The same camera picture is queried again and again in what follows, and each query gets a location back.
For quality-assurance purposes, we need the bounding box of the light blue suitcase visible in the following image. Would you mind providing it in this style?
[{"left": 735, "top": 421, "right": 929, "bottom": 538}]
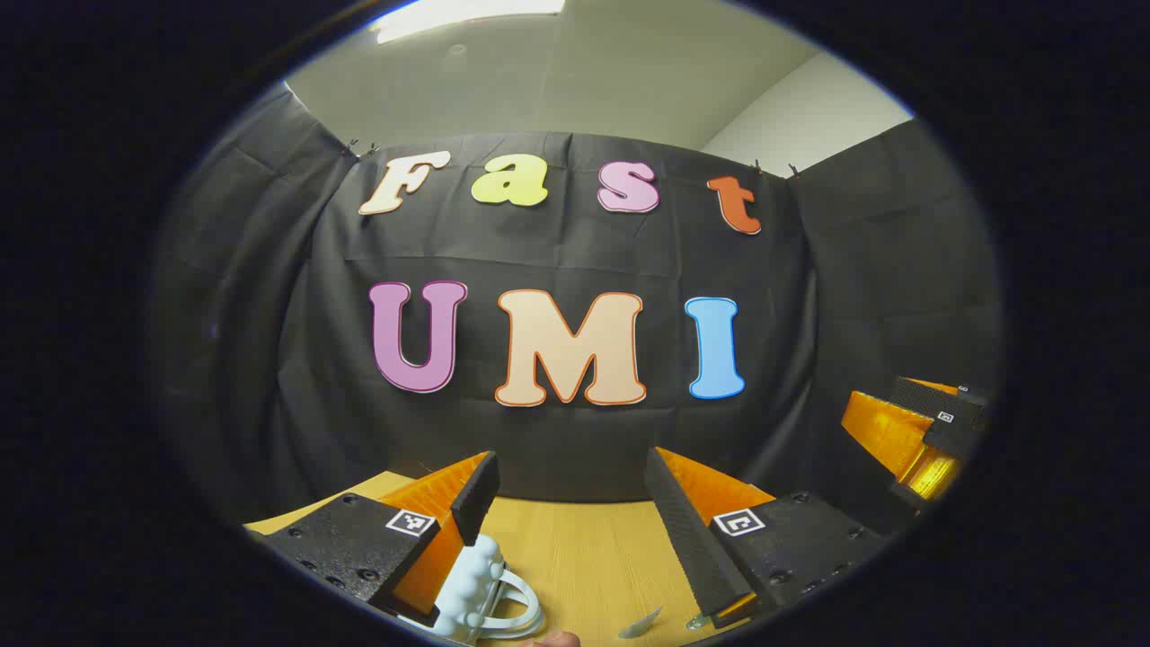
[{"left": 400, "top": 535, "right": 546, "bottom": 643}]

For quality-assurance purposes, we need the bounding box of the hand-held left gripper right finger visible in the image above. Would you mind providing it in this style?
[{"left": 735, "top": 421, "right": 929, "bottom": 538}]
[{"left": 643, "top": 447, "right": 892, "bottom": 630}]

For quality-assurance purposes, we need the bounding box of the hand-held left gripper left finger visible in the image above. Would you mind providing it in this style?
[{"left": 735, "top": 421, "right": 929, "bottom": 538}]
[{"left": 244, "top": 451, "right": 500, "bottom": 628}]

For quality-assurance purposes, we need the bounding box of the black backdrop cloth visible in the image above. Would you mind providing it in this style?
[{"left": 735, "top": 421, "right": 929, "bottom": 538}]
[{"left": 153, "top": 83, "right": 1003, "bottom": 540}]

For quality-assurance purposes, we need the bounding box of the ceiling light panel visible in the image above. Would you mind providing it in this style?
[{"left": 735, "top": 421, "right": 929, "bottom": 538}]
[{"left": 368, "top": 0, "right": 567, "bottom": 45}]

